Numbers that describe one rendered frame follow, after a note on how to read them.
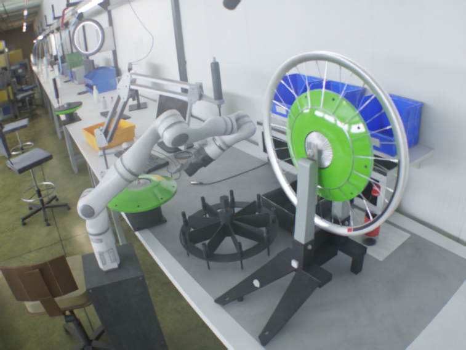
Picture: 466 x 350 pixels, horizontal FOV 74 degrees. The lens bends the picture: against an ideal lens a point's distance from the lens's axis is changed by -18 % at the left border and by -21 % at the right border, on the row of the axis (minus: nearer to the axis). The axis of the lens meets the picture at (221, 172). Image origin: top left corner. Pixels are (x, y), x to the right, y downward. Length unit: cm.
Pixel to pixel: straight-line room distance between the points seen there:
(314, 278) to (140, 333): 86
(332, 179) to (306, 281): 31
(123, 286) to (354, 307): 85
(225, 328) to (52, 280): 84
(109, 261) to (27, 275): 40
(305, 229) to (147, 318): 83
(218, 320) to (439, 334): 66
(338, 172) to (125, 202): 83
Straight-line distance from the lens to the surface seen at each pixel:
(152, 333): 166
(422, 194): 155
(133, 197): 145
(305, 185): 98
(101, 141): 205
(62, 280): 164
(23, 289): 170
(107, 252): 143
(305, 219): 102
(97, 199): 129
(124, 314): 154
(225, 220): 130
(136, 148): 122
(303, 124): 101
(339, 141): 93
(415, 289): 123
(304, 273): 110
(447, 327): 115
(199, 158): 141
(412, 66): 144
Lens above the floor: 173
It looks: 25 degrees down
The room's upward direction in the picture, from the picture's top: 6 degrees counter-clockwise
